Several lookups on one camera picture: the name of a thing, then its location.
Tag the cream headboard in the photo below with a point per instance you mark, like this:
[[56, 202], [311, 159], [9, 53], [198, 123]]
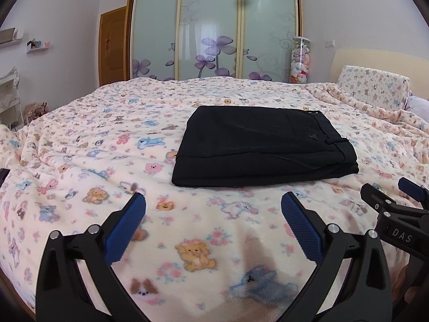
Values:
[[385, 67]]

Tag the printed animal pillow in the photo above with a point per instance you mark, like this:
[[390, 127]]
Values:
[[372, 85]]

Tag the clear tube of plush toys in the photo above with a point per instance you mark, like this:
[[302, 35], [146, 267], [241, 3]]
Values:
[[300, 60]]

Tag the wooden door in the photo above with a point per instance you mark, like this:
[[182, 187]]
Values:
[[112, 47]]

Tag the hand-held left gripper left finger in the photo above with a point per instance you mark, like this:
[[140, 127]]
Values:
[[125, 228]]

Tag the black pants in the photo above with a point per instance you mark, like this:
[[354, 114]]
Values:
[[264, 144]]

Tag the printed animal blanket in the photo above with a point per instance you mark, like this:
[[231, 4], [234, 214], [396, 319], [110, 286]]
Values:
[[100, 161]]

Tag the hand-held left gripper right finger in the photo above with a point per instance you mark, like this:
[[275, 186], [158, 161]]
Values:
[[301, 228]]

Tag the pink pillow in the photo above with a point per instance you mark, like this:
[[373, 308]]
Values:
[[419, 107]]

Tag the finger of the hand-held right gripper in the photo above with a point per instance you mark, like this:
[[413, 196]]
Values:
[[414, 189], [373, 196]]

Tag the person's right hand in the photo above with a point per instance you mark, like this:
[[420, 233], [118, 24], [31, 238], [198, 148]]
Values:
[[409, 278]]

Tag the white storage rack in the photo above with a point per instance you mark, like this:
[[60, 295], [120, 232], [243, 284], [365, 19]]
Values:
[[9, 97]]

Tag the white wall socket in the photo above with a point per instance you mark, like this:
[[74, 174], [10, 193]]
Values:
[[330, 43]]

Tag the frosted glass sliding wardrobe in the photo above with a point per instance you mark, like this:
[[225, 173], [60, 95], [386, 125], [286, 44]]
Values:
[[214, 26]]

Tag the small white wall shelf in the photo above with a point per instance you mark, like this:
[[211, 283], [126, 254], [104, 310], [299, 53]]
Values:
[[37, 45]]

